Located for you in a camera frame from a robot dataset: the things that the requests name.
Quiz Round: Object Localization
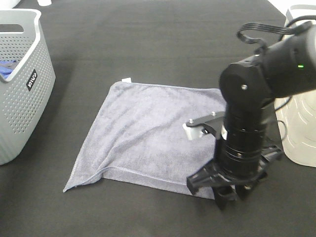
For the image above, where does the grey-blue microfibre towel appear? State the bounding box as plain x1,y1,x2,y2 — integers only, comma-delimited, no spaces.
65,81,225,195

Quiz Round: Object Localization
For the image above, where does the blue towel in basket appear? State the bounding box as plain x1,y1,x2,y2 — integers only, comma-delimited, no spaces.
0,60,18,79

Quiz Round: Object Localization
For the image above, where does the white cylinder at table edge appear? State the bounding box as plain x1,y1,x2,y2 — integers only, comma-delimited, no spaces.
38,0,52,6

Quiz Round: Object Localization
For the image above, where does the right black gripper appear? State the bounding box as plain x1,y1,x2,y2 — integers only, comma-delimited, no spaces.
187,145,283,210

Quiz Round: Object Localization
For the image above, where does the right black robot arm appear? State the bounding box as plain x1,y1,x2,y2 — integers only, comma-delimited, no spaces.
183,15,316,209

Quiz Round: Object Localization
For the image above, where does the white laundry basket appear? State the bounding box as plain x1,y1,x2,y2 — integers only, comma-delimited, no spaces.
274,5,316,167

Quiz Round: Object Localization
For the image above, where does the grey perforated laundry basket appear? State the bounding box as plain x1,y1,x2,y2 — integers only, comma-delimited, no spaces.
0,8,56,164

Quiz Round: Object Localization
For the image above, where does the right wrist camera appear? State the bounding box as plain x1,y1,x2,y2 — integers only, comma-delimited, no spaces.
182,112,225,141

